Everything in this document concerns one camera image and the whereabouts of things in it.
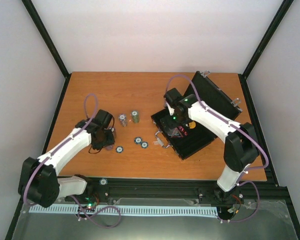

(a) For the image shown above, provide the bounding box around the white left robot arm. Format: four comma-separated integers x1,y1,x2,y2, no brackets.
18,109,115,208

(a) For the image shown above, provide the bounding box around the blue 10 chip stack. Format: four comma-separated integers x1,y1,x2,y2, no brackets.
118,113,128,127

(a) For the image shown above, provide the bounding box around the green 20 chip stack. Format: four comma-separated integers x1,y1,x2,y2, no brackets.
131,110,140,124

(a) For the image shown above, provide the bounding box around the white perforated cable strip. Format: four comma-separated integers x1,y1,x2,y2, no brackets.
28,204,218,218

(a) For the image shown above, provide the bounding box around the black poker set case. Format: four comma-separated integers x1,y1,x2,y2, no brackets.
151,71,242,160

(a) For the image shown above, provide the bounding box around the triangular all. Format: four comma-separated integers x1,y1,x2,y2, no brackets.
170,126,188,138

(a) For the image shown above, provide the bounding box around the black aluminium frame rail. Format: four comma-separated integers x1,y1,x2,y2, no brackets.
20,180,291,206

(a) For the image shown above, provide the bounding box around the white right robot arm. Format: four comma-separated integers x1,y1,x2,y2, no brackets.
164,88,259,192

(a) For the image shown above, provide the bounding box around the white dealer button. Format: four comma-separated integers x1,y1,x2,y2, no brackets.
189,121,196,129

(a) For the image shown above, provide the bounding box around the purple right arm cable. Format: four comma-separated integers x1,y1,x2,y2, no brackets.
164,75,270,223

